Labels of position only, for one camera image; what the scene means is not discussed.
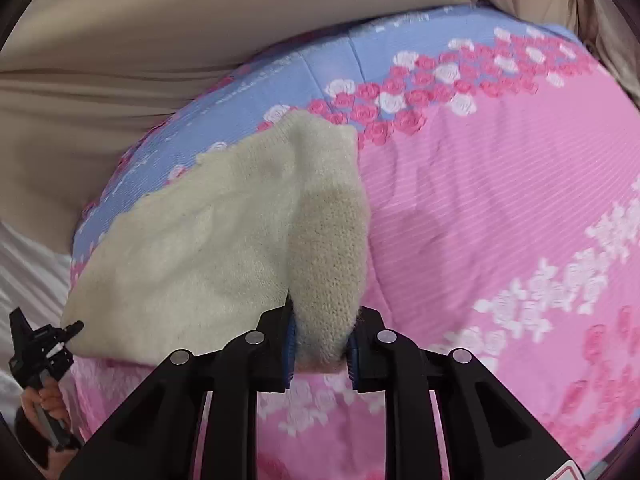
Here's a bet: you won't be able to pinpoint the cream knit cardigan black hearts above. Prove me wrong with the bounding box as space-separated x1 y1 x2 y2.
62 110 370 370

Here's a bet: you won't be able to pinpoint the person's left hand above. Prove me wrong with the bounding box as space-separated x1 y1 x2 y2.
21 377 70 437

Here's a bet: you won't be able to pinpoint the white sheer curtain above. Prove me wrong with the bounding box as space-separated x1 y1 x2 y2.
0 223 70 422

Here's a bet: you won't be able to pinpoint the pink blue rose bedsheet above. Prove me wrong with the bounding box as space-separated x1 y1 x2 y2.
72 6 639 469

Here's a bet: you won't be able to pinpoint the beige curtain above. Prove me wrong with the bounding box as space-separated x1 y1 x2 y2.
1 0 639 254

